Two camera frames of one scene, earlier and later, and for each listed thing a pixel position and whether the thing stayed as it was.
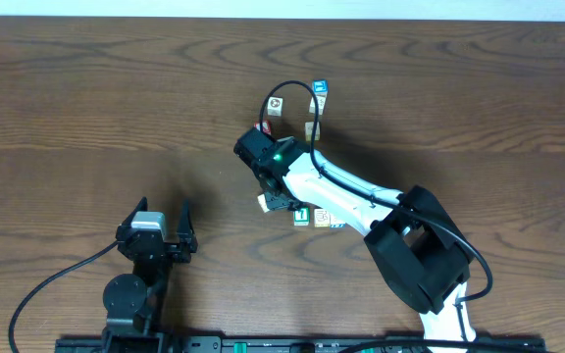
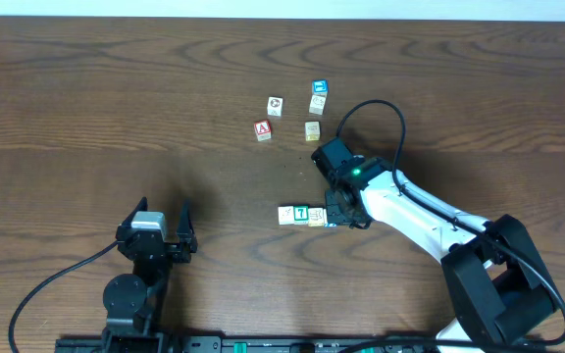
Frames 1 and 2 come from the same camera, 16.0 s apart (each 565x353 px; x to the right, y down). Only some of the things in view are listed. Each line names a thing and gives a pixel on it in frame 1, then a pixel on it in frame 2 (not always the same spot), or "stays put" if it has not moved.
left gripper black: [174, 246] stays put
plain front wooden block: [263, 203] -> [285, 215]
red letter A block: [266, 126] stays put
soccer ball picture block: [275, 106] stays put
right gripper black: [276, 203] -> [333, 213]
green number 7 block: [302, 217] stays put
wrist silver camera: [252, 145] -> [334, 158]
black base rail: [207, 344] stays put
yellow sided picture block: [308, 127] stays put
